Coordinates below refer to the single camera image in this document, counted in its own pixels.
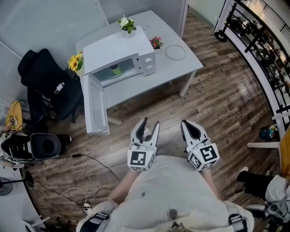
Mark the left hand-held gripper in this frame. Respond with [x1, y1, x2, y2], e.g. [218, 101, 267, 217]
[126, 117, 160, 172]

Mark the white microwave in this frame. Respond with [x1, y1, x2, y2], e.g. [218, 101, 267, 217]
[82, 25, 157, 136]

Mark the person's white shirt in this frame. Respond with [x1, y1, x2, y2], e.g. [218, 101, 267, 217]
[76, 155, 255, 232]

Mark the green cup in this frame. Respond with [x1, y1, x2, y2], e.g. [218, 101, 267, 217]
[109, 63, 122, 77]

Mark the black metal railing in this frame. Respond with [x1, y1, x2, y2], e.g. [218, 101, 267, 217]
[224, 0, 290, 118]

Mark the person's left shoulder strap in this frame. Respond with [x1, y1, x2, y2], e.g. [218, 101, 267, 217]
[80, 212, 111, 232]

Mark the potted red flower plant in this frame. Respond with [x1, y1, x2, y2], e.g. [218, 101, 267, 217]
[149, 36, 164, 54]

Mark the metal wire ring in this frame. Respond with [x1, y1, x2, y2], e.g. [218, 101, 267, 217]
[164, 44, 187, 62]

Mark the person's right forearm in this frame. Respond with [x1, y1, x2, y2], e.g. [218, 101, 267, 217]
[200, 169, 222, 200]

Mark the black standing fan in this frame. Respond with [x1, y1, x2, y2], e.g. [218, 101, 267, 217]
[0, 171, 35, 197]

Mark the teal toy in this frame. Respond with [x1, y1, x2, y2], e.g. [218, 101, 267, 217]
[259, 124, 278, 140]

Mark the black scooter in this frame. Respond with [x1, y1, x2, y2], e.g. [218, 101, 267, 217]
[214, 0, 242, 43]

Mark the person's left forearm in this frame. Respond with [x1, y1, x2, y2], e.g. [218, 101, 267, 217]
[106, 169, 136, 204]

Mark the white power strip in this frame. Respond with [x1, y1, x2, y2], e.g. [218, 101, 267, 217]
[82, 202, 95, 215]

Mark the white framed wooden table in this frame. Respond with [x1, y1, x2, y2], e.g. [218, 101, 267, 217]
[246, 113, 290, 173]

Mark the yellow round table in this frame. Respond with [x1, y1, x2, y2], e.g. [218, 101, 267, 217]
[5, 101, 24, 132]

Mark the small white bottle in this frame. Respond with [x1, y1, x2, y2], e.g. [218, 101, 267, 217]
[53, 82, 66, 96]

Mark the potted white flower plant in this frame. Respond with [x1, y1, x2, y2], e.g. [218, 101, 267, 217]
[117, 14, 138, 38]

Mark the person's shoulder strap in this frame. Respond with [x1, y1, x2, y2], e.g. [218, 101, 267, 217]
[80, 212, 111, 232]
[228, 214, 248, 232]

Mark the potted sunflower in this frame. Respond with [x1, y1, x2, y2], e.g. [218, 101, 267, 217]
[68, 51, 85, 77]

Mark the black equipment pile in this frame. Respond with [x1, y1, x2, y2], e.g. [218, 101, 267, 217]
[45, 216, 77, 232]

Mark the black office chair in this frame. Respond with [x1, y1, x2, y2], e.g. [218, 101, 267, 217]
[17, 48, 85, 124]

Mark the person's right shoulder strap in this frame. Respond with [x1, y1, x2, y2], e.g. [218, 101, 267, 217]
[228, 214, 248, 232]

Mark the black adapter cable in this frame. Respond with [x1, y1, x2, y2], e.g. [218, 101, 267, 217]
[79, 154, 122, 183]

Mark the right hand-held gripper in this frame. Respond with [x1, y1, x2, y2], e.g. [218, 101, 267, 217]
[180, 120, 221, 173]

